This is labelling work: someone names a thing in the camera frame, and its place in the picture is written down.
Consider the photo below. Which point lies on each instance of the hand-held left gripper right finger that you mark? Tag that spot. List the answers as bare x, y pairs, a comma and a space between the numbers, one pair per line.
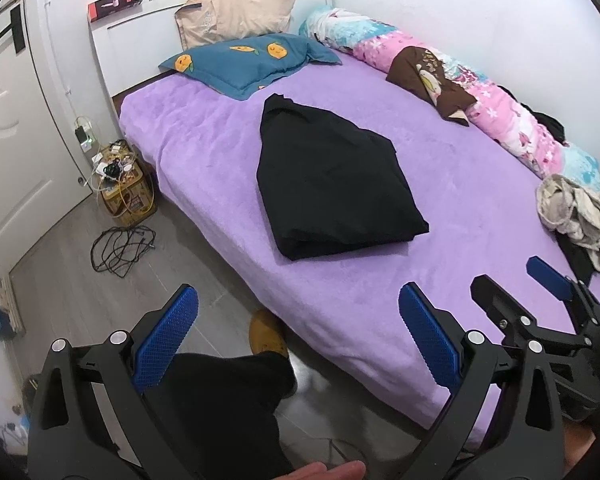
427, 340

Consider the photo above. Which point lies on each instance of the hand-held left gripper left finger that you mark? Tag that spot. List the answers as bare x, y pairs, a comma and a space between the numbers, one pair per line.
167, 340

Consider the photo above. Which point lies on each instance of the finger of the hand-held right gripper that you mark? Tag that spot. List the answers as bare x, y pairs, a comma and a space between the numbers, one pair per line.
495, 300
550, 272

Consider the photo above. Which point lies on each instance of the black jacket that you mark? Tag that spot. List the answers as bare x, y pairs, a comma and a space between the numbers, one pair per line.
330, 185

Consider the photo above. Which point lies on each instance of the person's right forearm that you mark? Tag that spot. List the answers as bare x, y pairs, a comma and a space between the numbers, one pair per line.
577, 450

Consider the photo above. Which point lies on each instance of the person's left hand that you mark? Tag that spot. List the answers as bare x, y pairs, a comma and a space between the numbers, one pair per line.
325, 471

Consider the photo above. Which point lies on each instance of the grey speckled sweater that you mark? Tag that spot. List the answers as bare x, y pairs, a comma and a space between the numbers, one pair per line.
570, 205

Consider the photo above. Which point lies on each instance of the person's leg in black pants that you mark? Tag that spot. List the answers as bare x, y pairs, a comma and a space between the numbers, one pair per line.
220, 410

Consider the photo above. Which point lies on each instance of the purple bed blanket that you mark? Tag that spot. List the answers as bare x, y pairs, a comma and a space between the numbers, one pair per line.
340, 300

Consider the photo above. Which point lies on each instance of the yellow slipper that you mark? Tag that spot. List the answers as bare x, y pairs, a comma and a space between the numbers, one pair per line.
265, 335

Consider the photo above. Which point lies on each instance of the yellow crate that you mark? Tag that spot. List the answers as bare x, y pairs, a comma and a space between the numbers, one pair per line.
130, 200

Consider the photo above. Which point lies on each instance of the small black garment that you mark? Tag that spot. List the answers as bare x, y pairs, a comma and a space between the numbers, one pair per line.
550, 125

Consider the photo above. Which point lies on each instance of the pink floral quilt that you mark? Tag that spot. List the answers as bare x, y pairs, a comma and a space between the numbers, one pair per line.
500, 105

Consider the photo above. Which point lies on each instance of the tangle of chargers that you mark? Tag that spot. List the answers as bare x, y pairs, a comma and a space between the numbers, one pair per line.
112, 167

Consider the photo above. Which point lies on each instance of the white door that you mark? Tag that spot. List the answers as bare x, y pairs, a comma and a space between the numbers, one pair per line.
30, 135

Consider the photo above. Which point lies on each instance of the brown printed cloth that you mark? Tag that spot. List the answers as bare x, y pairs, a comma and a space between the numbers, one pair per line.
410, 67

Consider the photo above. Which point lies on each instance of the blue pillow with orange print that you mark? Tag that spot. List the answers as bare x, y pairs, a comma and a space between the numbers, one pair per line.
240, 62

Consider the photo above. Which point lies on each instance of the white headboard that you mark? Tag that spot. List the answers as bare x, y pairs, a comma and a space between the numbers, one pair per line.
130, 40

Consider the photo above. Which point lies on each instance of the beige pillow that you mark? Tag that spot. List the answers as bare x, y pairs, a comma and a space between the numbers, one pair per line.
230, 15

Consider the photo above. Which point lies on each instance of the red and black box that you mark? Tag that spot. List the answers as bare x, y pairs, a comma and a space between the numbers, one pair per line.
115, 7

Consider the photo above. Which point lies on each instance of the wall charger with green light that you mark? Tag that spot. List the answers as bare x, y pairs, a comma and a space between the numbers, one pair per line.
84, 137

